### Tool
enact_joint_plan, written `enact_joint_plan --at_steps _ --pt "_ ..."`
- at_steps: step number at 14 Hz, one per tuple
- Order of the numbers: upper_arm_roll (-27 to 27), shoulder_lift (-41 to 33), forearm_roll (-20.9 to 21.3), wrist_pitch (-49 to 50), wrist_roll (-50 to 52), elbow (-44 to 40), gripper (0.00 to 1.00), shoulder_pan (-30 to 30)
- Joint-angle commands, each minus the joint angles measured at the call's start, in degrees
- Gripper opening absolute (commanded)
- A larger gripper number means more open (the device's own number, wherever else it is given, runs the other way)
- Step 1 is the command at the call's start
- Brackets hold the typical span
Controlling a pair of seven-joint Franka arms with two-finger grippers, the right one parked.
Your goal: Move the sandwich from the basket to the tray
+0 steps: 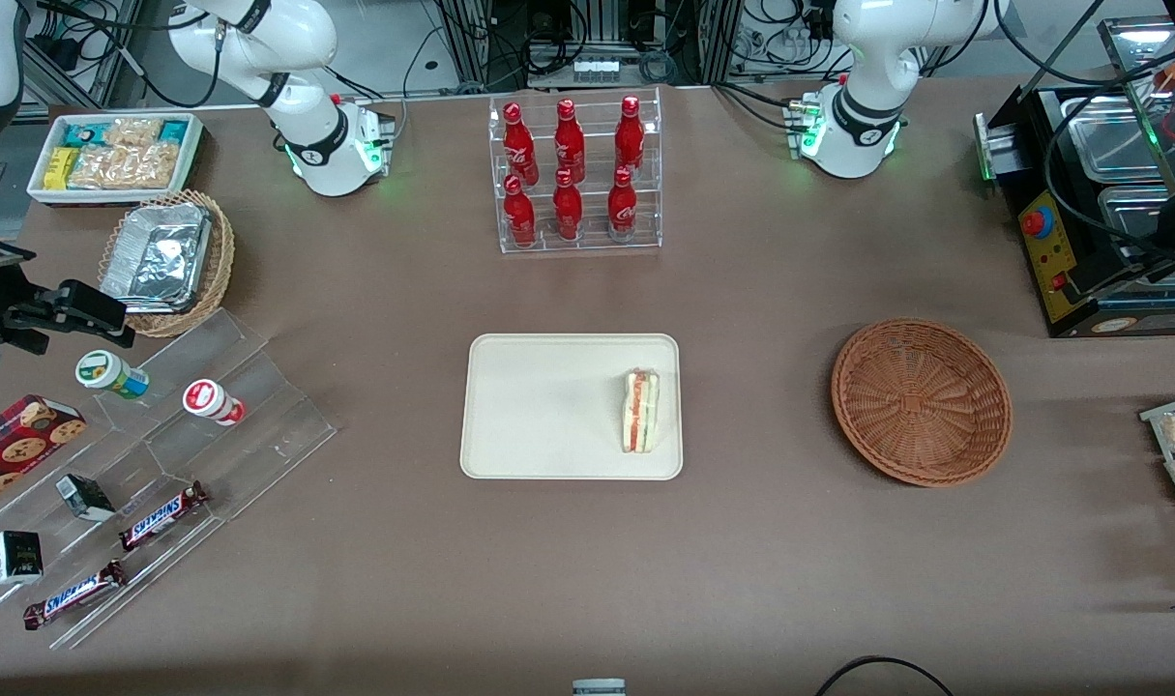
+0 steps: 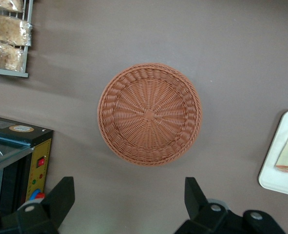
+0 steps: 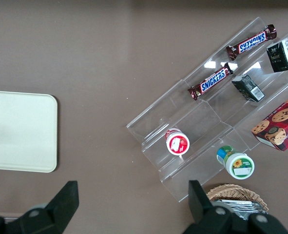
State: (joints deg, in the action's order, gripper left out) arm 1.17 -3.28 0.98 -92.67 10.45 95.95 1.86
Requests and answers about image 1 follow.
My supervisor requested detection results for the beige plastic tray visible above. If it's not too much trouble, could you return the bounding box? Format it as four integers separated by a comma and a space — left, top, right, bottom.
459, 333, 684, 481

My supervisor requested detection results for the small clear rice cracker bag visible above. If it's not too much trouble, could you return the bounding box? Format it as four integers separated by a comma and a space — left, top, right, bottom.
102, 117, 164, 148

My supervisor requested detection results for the steel warmer pan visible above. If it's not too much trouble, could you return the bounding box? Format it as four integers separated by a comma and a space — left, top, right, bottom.
1061, 95, 1163, 185
1098, 184, 1175, 272

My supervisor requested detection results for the dark green carton white side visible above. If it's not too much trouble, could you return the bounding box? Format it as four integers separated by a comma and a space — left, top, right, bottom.
0, 530, 44, 587

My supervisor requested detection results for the red cola bottle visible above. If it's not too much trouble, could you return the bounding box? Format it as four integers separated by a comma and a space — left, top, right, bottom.
502, 102, 538, 185
553, 99, 586, 183
607, 167, 639, 240
503, 175, 537, 247
614, 95, 646, 180
552, 170, 584, 242

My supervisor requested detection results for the large clear rice cracker bag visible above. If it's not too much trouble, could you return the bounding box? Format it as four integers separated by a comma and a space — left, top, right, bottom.
68, 143, 184, 190

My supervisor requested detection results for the light wicker basket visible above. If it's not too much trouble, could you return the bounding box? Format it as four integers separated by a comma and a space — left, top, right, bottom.
98, 189, 236, 338

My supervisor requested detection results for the silver foil packet stack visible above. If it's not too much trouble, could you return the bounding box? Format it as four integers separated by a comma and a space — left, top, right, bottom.
101, 202, 213, 315

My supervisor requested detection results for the grey snack tray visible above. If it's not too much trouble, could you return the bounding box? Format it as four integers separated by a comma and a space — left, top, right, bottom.
1138, 391, 1175, 562

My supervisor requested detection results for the clear acrylic bottle rack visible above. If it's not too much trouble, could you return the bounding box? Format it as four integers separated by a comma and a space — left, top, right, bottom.
488, 87, 663, 255

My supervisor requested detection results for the Snickers chocolate bar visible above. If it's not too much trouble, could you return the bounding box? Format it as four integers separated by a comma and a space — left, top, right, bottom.
118, 480, 211, 553
22, 559, 129, 631

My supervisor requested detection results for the black food warmer machine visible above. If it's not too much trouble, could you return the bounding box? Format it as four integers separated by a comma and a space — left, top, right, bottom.
974, 14, 1175, 339

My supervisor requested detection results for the red tartan cookie box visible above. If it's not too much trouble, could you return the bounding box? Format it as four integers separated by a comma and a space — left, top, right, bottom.
0, 394, 87, 516

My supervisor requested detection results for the clear acrylic stepped shelf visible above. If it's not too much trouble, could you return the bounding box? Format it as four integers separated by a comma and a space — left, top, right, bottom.
89, 309, 338, 525
0, 406, 228, 651

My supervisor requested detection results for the triangle sandwich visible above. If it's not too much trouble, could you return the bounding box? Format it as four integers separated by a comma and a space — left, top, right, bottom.
621, 367, 661, 453

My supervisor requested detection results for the green lidded white cup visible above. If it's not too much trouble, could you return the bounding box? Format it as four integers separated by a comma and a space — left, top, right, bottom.
74, 350, 150, 400

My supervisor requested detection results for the white snack bin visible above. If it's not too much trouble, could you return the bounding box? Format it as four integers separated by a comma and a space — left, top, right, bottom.
26, 111, 206, 208

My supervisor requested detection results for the dark green small carton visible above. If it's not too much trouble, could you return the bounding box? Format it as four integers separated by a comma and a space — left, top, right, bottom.
55, 473, 116, 523

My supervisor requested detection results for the red lidded white cup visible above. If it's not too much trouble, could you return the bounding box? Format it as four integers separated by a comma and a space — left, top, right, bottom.
182, 379, 247, 427

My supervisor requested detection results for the black table cable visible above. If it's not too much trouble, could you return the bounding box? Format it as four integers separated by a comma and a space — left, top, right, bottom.
816, 656, 954, 696

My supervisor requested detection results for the brown wicker basket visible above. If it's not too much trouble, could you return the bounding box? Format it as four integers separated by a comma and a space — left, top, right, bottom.
831, 319, 1013, 487

